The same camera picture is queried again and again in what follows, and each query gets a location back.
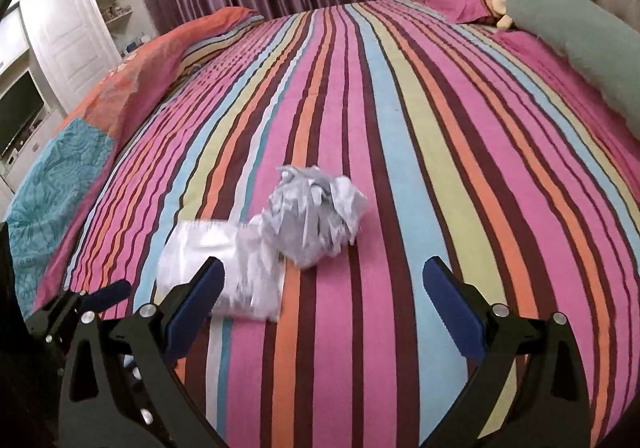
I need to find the green long plush pillow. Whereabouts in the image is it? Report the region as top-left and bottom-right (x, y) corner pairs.
(506, 0), (639, 136)

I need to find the teal orange folded quilt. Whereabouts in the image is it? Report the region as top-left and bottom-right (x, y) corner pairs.
(4, 7), (264, 318)

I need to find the paper ball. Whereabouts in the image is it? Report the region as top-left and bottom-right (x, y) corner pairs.
(257, 165), (368, 269)

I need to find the pink pillow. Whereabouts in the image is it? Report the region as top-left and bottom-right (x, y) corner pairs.
(412, 0), (640, 209)

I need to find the white plastic bag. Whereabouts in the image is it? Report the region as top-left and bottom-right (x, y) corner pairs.
(155, 220), (284, 322)

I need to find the white wardrobe cabinet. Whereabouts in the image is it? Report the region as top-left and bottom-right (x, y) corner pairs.
(1, 0), (157, 206)

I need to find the striped colourful bed sheet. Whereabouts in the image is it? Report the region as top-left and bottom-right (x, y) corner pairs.
(46, 0), (639, 447)

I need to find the black television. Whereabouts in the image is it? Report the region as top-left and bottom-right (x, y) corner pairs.
(0, 72), (43, 155)

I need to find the yellow plush toy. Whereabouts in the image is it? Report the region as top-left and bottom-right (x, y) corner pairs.
(491, 0), (514, 30)

